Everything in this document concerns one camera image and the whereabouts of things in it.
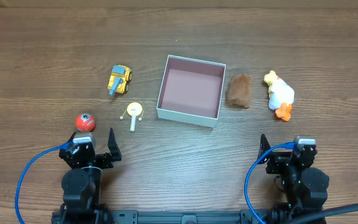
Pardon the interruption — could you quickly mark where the red toy ball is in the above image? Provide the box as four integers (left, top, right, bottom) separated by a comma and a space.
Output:
75, 113, 96, 133

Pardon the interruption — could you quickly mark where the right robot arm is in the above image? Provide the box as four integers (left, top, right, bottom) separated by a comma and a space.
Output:
260, 136, 329, 223

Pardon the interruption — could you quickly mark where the right blue cable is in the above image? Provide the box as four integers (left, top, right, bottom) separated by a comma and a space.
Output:
244, 141, 298, 224

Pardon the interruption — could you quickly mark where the yellow toy truck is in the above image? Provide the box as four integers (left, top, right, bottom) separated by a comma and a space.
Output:
108, 65, 132, 96

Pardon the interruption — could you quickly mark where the yellow wooden rattle drum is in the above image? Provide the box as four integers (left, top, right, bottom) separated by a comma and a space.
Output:
119, 102, 144, 133

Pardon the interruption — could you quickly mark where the left blue cable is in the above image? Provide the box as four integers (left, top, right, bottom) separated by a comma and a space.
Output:
14, 141, 74, 224

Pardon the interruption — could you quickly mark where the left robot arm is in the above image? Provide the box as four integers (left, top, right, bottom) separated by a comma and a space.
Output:
51, 129, 122, 224

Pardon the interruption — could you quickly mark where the thick black cable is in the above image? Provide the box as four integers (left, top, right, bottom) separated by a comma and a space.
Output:
286, 200, 358, 224

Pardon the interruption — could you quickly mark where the brown plush toy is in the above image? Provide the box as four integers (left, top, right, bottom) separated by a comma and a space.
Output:
226, 73, 252, 108

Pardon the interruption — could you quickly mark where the blue cable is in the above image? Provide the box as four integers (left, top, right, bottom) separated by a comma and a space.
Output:
244, 141, 298, 224
14, 141, 74, 224

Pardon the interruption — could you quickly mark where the white square cardboard box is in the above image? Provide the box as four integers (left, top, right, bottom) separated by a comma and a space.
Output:
156, 55, 226, 128

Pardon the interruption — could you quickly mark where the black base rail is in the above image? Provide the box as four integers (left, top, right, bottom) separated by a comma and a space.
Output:
51, 210, 259, 224

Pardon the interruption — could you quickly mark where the white plush duck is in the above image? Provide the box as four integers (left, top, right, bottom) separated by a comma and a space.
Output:
264, 70, 295, 121

